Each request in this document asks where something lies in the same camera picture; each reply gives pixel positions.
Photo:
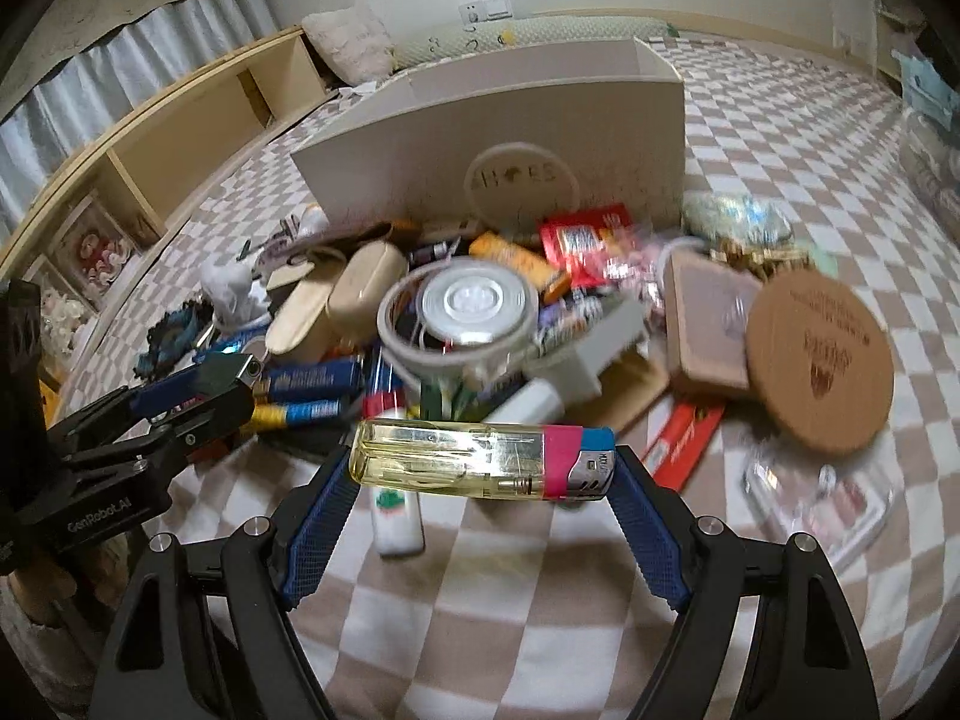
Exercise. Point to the blue battery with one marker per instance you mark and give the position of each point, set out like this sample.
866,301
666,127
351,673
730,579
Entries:
300,412
315,379

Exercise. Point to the white tape roll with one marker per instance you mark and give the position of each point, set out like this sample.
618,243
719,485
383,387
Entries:
397,337

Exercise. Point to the clear plastic storage bin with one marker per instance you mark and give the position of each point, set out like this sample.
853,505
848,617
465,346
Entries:
930,135

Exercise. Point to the flat red box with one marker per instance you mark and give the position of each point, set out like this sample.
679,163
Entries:
682,442

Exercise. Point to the wooden shelf with clothes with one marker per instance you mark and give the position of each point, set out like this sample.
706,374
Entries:
900,7

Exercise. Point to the grey white charger plug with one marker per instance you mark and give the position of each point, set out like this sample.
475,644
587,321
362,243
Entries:
592,349

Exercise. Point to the beige oblong case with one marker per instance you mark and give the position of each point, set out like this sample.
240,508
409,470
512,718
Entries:
300,322

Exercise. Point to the yellow transparent lighter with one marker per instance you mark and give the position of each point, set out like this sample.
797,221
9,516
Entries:
450,461

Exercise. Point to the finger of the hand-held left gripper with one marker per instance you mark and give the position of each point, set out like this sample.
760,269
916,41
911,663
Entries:
169,397
210,420

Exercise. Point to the grey white curtain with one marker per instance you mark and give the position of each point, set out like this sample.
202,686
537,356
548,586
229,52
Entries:
150,45

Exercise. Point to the white cardboard box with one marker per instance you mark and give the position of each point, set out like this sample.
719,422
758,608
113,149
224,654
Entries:
420,142

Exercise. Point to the clear plastic case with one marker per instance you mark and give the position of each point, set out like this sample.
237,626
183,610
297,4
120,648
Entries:
817,502

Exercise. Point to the round cork coaster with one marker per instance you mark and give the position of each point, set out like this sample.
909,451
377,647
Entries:
817,360

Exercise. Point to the blue black crochet flower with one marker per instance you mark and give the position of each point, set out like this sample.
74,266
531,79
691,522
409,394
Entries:
176,337

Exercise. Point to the brown square box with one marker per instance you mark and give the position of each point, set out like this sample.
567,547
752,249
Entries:
709,322

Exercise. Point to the white fluffy pillow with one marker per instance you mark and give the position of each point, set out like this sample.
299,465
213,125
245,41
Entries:
349,41

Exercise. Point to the white plush figure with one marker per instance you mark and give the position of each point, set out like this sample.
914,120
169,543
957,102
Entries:
236,296

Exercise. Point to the checkered bed sheet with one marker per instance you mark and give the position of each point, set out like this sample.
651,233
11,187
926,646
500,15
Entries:
525,615

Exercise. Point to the yellow orange box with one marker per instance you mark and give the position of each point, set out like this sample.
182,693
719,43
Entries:
517,259

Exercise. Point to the clear round lid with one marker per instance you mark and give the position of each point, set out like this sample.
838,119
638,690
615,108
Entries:
472,304

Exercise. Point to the brown cardboard piece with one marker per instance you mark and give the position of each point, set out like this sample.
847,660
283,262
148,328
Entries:
626,397

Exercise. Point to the white wall socket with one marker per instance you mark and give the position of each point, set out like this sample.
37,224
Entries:
484,12

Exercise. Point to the crumpled clear blue wrapper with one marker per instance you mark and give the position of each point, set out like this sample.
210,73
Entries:
735,214

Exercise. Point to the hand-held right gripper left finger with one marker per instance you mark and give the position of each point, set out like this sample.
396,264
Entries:
322,532

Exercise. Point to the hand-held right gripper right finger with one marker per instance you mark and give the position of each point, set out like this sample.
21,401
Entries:
645,532

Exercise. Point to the red snack packet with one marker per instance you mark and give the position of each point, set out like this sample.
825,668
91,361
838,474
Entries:
585,240

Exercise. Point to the green long pillow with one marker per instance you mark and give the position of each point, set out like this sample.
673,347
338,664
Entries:
450,41

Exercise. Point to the beige earbuds case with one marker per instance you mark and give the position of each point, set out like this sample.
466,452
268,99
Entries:
367,281

